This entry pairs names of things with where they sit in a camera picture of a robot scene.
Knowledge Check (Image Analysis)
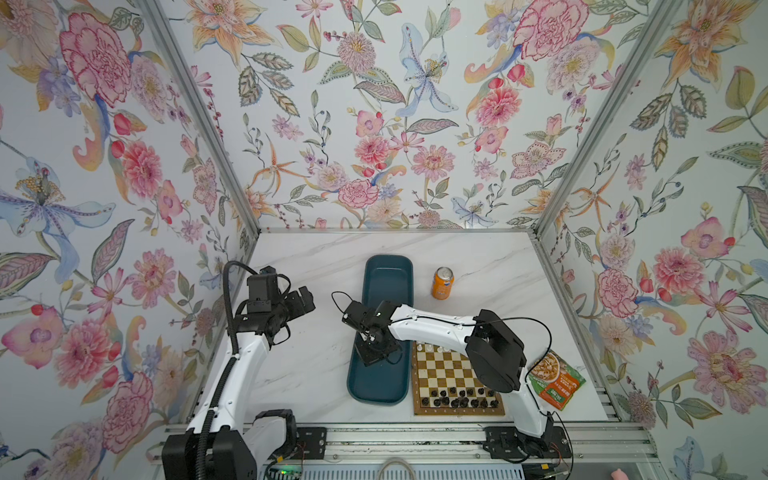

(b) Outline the teal plastic tray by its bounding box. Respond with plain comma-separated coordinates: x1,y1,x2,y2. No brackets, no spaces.
347,335,411,406
362,255,414,308

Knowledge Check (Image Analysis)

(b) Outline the orange soda can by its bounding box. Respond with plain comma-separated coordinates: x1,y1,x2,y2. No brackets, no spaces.
431,266,454,300

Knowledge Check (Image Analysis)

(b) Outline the wooden chess board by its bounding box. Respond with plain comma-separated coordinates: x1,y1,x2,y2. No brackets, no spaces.
411,342,505,417

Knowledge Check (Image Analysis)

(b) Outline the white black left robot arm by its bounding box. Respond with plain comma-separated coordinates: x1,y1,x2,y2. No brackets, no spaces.
161,261,315,479

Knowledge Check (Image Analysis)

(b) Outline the green snack packet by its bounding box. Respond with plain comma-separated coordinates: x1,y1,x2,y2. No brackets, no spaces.
529,351,586,411

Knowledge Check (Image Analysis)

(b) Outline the aluminium mounting rail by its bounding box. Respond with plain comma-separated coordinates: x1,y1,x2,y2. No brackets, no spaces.
146,422,661,466

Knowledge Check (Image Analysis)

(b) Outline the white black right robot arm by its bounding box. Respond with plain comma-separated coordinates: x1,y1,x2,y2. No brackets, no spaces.
342,301,573,463

